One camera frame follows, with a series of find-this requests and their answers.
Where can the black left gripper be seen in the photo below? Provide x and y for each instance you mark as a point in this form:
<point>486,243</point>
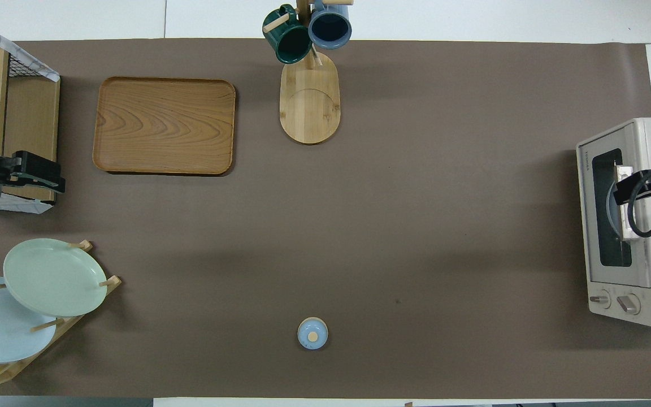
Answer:
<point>40,172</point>

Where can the oven glass door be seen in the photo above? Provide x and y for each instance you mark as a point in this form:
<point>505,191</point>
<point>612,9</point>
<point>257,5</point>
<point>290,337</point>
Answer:
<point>585,226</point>

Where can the wooden shelf unit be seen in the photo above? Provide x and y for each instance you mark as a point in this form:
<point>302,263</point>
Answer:
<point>31,118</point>

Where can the pale green plate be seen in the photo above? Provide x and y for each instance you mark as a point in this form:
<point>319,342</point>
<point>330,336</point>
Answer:
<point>54,277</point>

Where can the wooden plate rack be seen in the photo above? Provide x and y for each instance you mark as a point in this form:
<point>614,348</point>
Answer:
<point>112,281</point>

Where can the rectangular wooden tray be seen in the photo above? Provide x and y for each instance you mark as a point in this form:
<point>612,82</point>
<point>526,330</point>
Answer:
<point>164,124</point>

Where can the brown table mat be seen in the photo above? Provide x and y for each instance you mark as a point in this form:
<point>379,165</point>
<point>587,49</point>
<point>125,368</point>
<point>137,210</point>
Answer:
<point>444,198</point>

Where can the wooden mug tree stand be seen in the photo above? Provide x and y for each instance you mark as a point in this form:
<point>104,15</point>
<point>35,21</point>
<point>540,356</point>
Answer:
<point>309,107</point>

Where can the dark green mug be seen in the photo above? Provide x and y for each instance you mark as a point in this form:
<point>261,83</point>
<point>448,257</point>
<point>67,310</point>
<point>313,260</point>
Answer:
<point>291,44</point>

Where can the blue mug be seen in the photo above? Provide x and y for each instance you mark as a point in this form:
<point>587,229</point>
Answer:
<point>330,29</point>

